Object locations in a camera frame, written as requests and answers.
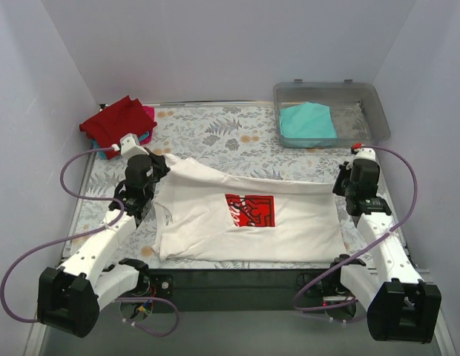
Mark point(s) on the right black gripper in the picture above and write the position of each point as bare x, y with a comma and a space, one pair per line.
339, 183

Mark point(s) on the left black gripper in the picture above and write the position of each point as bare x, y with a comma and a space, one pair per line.
158, 165

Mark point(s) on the white Coca-Cola t-shirt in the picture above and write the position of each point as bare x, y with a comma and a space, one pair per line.
205, 214

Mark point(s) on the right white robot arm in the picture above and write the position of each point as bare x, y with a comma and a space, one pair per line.
400, 306

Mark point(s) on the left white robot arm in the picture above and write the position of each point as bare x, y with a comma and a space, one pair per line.
72, 295

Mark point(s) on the folded pink t-shirt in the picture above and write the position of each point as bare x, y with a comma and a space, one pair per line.
151, 113

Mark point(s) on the folded teal t-shirt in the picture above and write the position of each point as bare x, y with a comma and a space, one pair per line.
143, 140

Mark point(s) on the folded red t-shirt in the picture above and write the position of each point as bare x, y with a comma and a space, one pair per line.
112, 123

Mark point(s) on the clear plastic bin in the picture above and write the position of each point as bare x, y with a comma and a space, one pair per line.
355, 107

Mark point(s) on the teal t-shirt in bin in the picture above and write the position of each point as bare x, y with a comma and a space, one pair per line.
307, 121

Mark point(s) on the floral patterned table mat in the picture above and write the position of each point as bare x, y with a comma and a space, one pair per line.
240, 140

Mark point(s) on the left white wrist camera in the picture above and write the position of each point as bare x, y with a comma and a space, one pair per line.
129, 146

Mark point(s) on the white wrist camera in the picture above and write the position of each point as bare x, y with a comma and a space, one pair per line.
129, 146
361, 151

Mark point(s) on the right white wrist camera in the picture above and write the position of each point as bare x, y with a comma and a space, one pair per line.
361, 151

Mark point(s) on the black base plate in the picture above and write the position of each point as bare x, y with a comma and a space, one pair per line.
225, 290

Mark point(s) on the aluminium frame rail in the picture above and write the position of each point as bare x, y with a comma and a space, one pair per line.
321, 294

